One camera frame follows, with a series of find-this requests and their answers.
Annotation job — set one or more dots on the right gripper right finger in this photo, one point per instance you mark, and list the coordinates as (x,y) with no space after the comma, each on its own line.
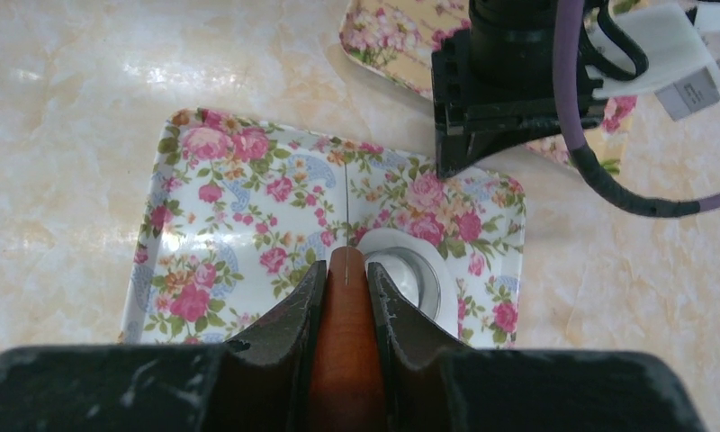
(434,382)

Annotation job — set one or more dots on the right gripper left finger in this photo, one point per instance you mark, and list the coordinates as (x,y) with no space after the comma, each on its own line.
(255,381)

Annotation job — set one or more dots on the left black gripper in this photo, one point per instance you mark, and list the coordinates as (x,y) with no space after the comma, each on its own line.
(492,83)

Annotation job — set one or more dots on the metal scraper with red handle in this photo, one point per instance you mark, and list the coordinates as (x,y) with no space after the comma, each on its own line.
(346,390)

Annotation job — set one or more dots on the white dough piece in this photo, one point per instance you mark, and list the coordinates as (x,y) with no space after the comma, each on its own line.
(437,262)

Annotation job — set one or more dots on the yellow floral cloth pad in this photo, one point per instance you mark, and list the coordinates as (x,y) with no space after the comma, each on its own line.
(395,39)

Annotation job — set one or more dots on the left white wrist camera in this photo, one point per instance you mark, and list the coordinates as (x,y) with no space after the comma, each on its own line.
(670,49)

